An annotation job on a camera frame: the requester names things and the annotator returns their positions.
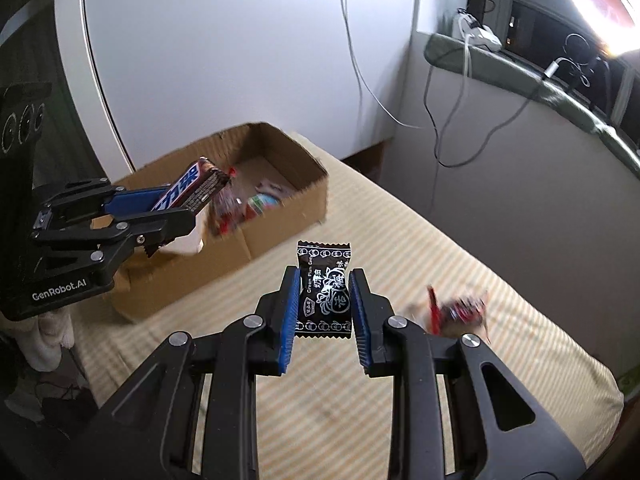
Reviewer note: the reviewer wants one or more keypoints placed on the brown chocolate bar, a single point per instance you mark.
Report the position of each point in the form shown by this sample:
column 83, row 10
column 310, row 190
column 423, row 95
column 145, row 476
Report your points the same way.
column 192, row 185

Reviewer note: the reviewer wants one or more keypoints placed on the dark red candy packet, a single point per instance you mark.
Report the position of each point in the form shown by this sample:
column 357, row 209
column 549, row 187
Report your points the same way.
column 457, row 310

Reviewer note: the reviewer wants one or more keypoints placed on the white power strip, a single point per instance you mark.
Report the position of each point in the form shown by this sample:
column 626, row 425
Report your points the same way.
column 482, row 35

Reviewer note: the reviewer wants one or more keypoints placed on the white panel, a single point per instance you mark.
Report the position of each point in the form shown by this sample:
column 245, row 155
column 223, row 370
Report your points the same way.
column 225, row 50

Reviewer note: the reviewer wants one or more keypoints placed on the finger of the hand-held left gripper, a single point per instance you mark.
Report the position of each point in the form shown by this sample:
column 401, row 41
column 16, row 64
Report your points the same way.
column 150, row 225
column 135, row 199

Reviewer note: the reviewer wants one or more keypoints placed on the cardboard box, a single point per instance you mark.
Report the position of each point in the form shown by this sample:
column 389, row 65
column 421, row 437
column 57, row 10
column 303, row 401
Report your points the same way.
column 272, row 230

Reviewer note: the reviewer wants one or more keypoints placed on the beige cloth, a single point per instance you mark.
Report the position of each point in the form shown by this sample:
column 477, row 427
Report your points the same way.
column 45, row 335

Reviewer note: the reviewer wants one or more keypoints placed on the round red jelly cup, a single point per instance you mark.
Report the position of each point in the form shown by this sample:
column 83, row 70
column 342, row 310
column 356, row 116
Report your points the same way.
column 262, row 201

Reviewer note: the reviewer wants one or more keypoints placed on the black candy packet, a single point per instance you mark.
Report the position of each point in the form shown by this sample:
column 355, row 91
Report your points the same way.
column 325, row 300

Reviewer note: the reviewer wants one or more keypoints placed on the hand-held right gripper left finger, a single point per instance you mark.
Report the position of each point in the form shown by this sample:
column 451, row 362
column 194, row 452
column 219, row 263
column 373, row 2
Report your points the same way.
column 290, row 320

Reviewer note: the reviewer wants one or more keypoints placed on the striped bed sheet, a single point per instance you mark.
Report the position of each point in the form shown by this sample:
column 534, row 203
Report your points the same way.
column 410, row 240

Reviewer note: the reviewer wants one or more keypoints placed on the red snack packet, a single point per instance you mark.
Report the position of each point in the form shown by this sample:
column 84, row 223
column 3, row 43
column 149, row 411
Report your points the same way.
column 225, row 210

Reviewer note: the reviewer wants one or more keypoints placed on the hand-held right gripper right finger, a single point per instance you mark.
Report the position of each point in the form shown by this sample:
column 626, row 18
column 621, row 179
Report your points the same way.
column 359, row 330

